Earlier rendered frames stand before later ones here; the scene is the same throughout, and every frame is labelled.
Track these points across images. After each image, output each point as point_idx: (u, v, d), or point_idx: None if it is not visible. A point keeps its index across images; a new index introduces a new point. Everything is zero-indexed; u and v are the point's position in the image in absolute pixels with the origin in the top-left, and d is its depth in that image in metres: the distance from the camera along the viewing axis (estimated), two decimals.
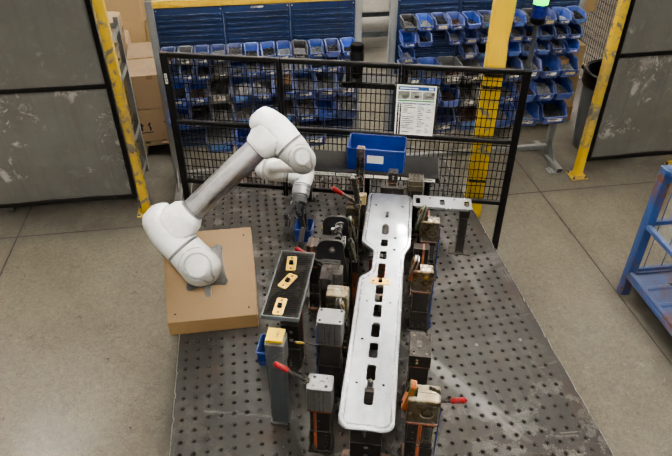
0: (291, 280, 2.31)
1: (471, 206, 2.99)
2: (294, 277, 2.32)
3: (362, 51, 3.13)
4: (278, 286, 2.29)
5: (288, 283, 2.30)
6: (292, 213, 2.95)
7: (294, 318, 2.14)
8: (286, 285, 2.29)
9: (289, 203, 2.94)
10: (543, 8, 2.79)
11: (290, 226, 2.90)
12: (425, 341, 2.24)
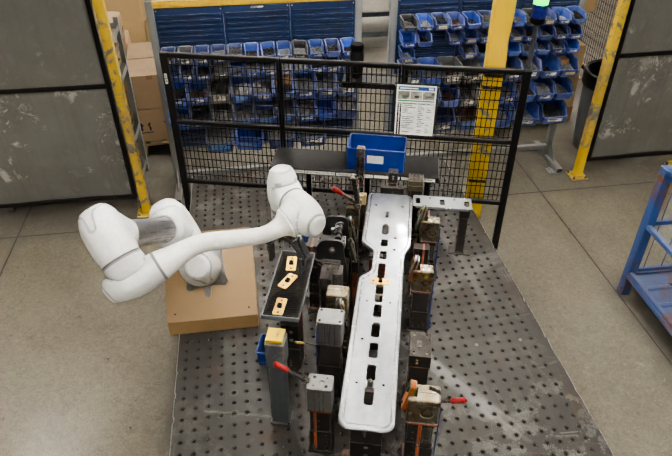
0: (291, 280, 2.31)
1: (471, 206, 2.99)
2: (294, 277, 2.32)
3: (362, 51, 3.13)
4: (278, 286, 2.29)
5: (288, 283, 2.30)
6: None
7: (294, 318, 2.14)
8: (286, 285, 2.29)
9: None
10: (543, 8, 2.79)
11: (269, 254, 2.26)
12: (425, 341, 2.24)
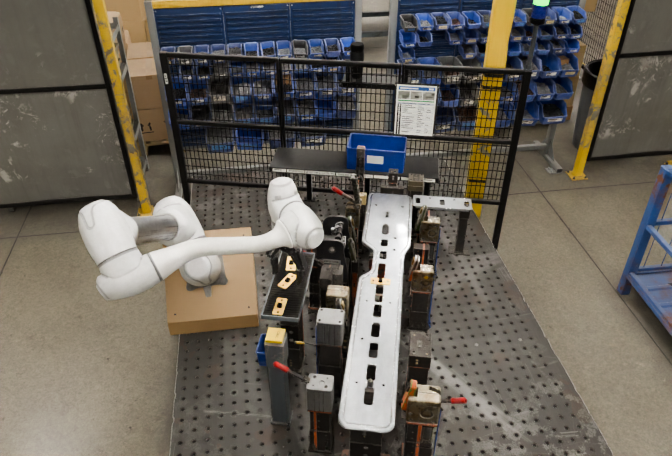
0: (291, 280, 2.31)
1: (471, 206, 2.99)
2: (294, 277, 2.32)
3: (362, 51, 3.13)
4: (278, 286, 2.29)
5: (288, 283, 2.30)
6: (279, 250, 2.25)
7: (294, 318, 2.14)
8: (286, 285, 2.29)
9: None
10: (543, 8, 2.79)
11: (273, 267, 2.29)
12: (425, 341, 2.24)
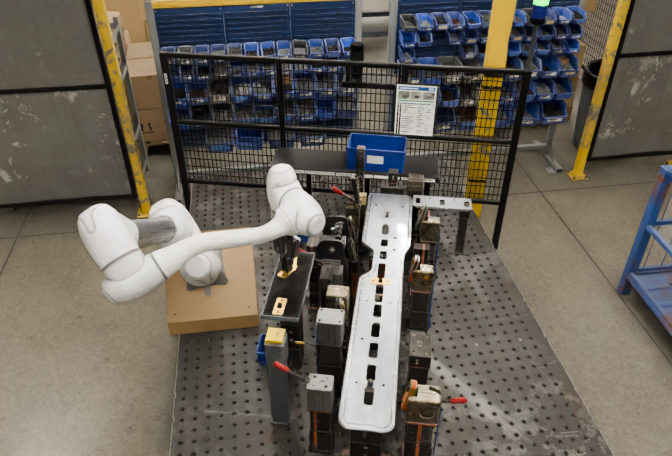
0: (291, 270, 2.28)
1: (471, 206, 2.99)
2: (294, 267, 2.29)
3: (362, 51, 3.13)
4: (278, 276, 2.26)
5: (288, 273, 2.26)
6: (283, 242, 2.21)
7: (294, 318, 2.14)
8: (286, 275, 2.26)
9: None
10: (543, 8, 2.79)
11: (282, 264, 2.25)
12: (425, 341, 2.24)
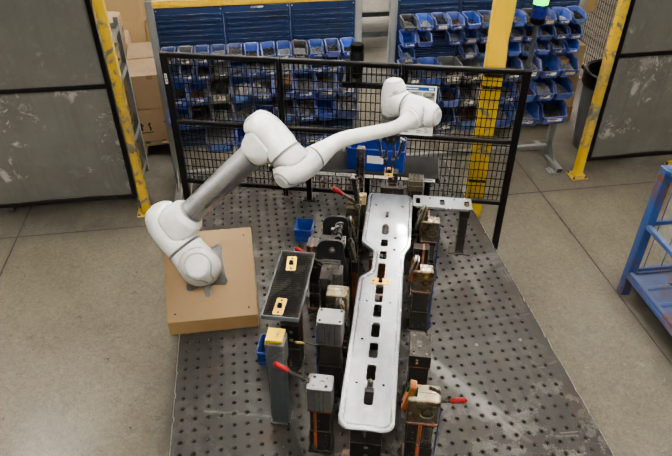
0: (391, 171, 2.79)
1: (471, 206, 2.99)
2: (391, 169, 2.81)
3: (362, 51, 3.13)
4: (385, 177, 2.75)
5: (391, 173, 2.78)
6: (387, 147, 2.71)
7: (294, 318, 2.14)
8: (391, 174, 2.77)
9: None
10: (543, 8, 2.79)
11: (387, 166, 2.75)
12: (425, 341, 2.24)
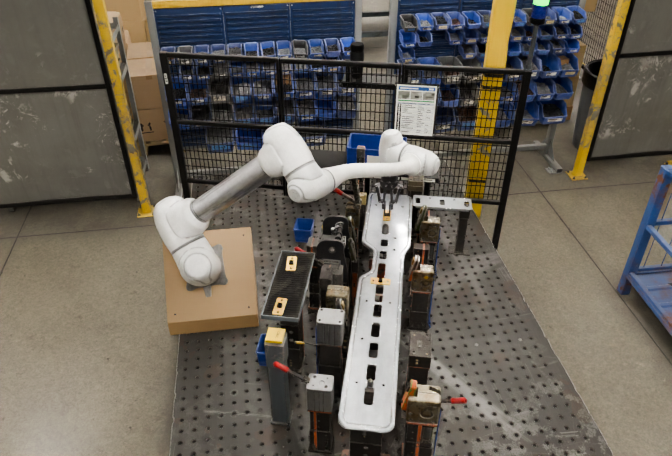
0: (389, 214, 2.93)
1: (471, 206, 2.99)
2: (389, 211, 2.94)
3: (362, 51, 3.13)
4: (383, 220, 2.89)
5: (389, 216, 2.91)
6: (386, 192, 2.85)
7: (294, 318, 2.14)
8: (389, 218, 2.90)
9: (376, 185, 2.84)
10: (543, 8, 2.79)
11: (385, 210, 2.89)
12: (425, 341, 2.24)
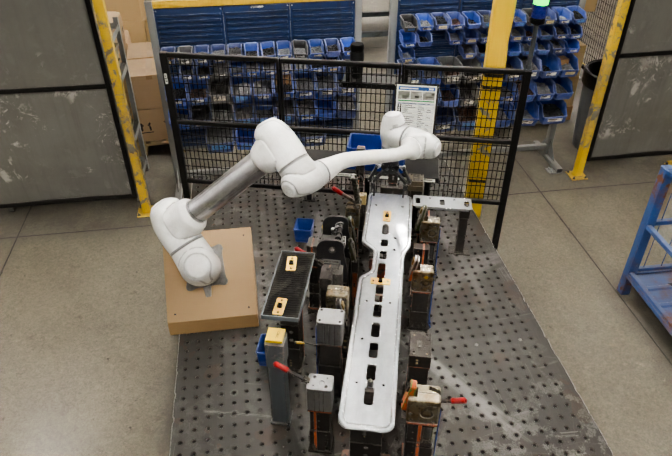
0: (389, 215, 2.93)
1: (471, 206, 2.99)
2: (389, 212, 2.94)
3: (362, 51, 3.13)
4: (383, 221, 2.89)
5: (389, 217, 2.91)
6: (381, 174, 2.79)
7: (294, 318, 2.14)
8: (389, 219, 2.90)
9: (375, 165, 2.78)
10: (543, 8, 2.79)
11: (374, 189, 2.83)
12: (425, 341, 2.24)
